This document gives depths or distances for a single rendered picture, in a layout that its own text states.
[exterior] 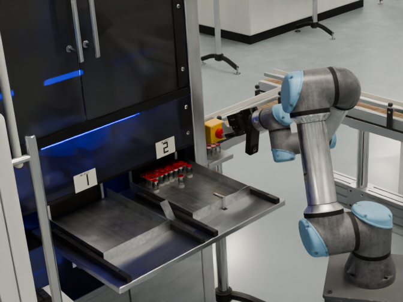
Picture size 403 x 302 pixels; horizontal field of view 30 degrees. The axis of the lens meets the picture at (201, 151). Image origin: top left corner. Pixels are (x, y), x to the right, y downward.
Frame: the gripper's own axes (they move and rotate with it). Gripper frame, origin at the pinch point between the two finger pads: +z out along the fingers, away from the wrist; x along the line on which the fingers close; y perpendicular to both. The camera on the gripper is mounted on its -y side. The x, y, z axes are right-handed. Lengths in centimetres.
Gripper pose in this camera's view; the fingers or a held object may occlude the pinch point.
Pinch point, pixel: (225, 135)
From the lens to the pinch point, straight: 277.7
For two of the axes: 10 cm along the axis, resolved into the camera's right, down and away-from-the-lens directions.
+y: -3.4, -9.4, -0.8
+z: -5.9, 1.4, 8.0
